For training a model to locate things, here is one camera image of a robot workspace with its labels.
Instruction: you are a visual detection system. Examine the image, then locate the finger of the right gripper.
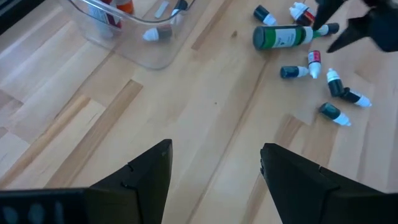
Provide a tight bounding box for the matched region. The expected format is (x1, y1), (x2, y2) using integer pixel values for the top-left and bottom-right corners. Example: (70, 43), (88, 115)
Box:
(312, 0), (346, 31)
(326, 17), (379, 54)

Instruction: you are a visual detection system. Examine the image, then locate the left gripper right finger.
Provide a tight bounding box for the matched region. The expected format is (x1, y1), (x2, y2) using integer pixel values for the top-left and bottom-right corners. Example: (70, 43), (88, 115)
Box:
(260, 142), (398, 224)

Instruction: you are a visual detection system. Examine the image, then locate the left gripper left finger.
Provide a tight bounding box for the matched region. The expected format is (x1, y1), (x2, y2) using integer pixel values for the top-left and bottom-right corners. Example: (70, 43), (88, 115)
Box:
(0, 139), (174, 224)

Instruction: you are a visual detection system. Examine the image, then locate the small blue dropper bottle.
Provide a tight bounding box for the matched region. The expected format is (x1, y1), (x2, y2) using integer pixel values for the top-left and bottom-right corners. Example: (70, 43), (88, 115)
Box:
(307, 50), (322, 80)

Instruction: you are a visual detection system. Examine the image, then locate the green bottle green tip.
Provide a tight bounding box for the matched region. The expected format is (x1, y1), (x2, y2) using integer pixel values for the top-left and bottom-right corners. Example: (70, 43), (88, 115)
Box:
(252, 24), (324, 51)

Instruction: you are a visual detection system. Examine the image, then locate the small dark teal dropper bottle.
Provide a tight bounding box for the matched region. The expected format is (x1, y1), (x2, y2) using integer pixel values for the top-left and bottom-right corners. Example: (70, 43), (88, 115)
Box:
(318, 102), (353, 127)
(279, 65), (310, 80)

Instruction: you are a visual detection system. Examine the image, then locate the small red dropper bottle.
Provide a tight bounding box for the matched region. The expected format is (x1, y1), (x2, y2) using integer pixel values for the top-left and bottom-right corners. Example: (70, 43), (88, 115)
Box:
(142, 24), (174, 42)

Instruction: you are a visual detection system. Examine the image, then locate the dark red bottle red tip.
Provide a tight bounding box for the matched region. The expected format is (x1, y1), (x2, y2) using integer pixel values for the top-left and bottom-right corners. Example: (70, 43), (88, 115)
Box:
(88, 0), (123, 30)

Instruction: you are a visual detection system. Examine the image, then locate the red-orange bottle orange tip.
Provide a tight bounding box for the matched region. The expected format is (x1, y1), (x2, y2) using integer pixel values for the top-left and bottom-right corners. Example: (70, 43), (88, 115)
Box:
(115, 0), (135, 15)

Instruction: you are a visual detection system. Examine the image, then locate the clear plastic bin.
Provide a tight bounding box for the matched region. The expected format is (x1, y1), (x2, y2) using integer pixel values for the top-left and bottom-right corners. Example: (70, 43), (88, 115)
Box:
(57, 0), (197, 70)

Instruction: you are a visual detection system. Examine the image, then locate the small grey sticker strip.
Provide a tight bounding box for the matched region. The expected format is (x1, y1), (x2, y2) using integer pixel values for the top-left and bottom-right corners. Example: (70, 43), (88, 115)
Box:
(154, 0), (170, 19)

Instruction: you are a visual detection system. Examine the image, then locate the black aluminium table frame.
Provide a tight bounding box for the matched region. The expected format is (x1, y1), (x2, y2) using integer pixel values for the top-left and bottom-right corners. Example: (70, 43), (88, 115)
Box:
(0, 0), (46, 35)

